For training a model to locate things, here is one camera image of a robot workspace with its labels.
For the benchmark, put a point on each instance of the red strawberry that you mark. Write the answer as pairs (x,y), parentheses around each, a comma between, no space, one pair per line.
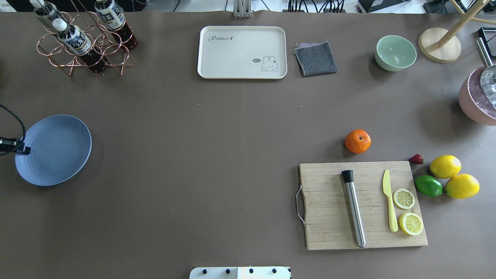
(417,159)

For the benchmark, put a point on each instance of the cream rabbit tray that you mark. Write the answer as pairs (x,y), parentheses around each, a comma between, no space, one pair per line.
(242,52)

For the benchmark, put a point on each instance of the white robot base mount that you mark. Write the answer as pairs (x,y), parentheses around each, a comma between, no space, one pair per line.
(249,272)

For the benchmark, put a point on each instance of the pink pot with lid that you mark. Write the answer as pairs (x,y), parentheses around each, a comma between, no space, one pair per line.
(472,97)

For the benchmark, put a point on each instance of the yellow plastic knife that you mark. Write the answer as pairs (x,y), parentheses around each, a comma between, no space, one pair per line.
(386,187)

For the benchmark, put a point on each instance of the green bowl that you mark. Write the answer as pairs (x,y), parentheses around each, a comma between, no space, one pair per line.
(395,53)

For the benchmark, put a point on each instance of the wooden cutting board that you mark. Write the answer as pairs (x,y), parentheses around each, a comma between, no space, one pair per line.
(327,217)

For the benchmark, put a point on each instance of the lemon half slice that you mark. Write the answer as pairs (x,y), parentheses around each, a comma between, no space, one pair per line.
(411,223)
(404,199)

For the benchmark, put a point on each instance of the yellow lemon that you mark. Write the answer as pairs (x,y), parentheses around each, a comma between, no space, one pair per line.
(462,186)
(445,166)

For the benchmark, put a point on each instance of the copper wire bottle rack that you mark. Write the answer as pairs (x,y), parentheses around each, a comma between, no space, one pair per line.
(89,22)

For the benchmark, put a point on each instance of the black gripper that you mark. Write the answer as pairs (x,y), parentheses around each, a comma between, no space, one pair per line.
(20,147)

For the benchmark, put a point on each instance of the steel muddler black tip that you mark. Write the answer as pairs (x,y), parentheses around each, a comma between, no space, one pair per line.
(348,178)

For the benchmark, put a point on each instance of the blue plate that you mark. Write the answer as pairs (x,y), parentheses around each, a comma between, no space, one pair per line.
(60,147)

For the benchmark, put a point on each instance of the green lime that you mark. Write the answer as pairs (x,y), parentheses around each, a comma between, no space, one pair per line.
(428,185)

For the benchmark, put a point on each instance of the grey folded cloth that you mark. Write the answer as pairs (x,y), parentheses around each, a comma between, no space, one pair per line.
(315,59)

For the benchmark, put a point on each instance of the round wooden stand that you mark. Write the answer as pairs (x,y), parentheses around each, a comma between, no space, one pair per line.
(441,45)

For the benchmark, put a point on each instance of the tea bottle white cap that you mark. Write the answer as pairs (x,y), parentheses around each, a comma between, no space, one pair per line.
(75,40)

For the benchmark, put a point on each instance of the orange mandarin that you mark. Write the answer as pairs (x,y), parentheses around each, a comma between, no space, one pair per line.
(358,141)

